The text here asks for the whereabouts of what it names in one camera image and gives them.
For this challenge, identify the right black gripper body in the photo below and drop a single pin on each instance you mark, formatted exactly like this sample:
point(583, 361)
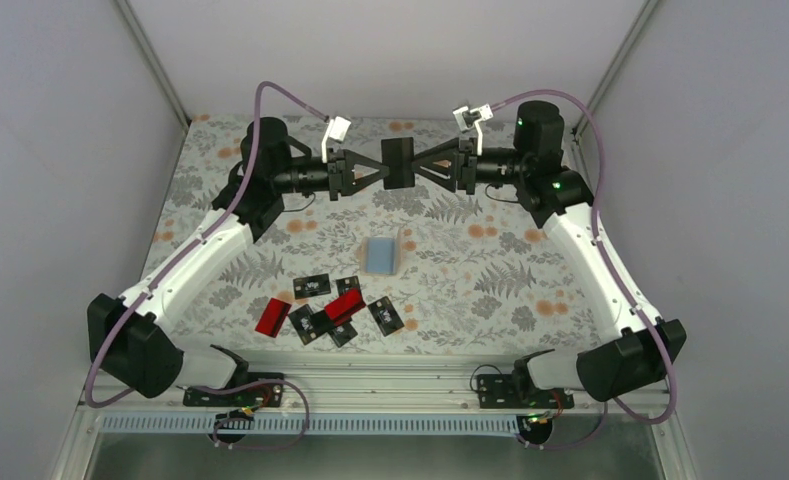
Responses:
point(467, 176)

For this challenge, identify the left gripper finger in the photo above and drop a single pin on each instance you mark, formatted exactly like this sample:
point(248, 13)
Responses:
point(357, 185)
point(356, 159)

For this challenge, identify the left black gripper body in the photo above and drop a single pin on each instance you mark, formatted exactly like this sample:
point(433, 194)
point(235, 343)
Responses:
point(285, 180)

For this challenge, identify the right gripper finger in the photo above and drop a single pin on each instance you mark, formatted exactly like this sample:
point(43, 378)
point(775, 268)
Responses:
point(445, 151)
point(444, 178)

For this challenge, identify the plain black card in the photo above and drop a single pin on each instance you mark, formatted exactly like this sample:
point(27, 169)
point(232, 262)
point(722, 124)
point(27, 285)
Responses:
point(397, 155)

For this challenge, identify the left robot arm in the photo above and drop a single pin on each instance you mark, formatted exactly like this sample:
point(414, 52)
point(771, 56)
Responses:
point(130, 334)

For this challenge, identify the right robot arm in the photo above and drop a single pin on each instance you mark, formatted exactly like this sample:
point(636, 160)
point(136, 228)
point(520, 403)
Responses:
point(638, 348)

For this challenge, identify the black card small top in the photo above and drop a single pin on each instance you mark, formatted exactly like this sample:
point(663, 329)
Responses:
point(343, 285)

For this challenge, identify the black VIP card top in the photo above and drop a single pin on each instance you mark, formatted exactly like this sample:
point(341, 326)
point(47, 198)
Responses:
point(311, 286)

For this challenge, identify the red card centre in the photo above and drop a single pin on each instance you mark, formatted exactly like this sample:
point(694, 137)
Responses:
point(340, 310)

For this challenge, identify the red card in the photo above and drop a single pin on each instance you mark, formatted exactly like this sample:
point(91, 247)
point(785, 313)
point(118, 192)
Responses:
point(273, 317)
point(340, 310)

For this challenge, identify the red card left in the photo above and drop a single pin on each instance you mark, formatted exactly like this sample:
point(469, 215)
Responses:
point(273, 317)

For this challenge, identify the black card right of pile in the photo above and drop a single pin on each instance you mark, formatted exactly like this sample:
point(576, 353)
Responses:
point(385, 316)

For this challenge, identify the black VIP card lower-left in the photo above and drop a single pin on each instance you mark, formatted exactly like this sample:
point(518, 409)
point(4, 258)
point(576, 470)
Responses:
point(305, 324)

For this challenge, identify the black card bottom centre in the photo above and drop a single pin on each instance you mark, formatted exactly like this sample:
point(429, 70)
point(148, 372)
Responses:
point(343, 334)

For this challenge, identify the floral table mat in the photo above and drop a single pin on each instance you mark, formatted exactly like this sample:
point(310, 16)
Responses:
point(476, 275)

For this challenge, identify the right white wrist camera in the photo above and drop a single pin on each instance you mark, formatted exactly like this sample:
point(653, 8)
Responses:
point(472, 118)

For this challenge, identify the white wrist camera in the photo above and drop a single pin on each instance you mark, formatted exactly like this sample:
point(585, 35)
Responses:
point(335, 131)
point(472, 118)

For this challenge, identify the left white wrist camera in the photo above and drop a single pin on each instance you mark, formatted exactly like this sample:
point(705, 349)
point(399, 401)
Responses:
point(335, 131)

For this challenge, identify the aluminium rail frame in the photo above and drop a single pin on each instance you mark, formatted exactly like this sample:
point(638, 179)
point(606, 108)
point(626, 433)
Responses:
point(381, 383)

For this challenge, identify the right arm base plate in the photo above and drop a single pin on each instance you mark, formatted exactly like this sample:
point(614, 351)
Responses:
point(501, 391)

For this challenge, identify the grey cable duct strip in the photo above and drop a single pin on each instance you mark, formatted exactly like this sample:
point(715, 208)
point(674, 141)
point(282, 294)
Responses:
point(316, 424)

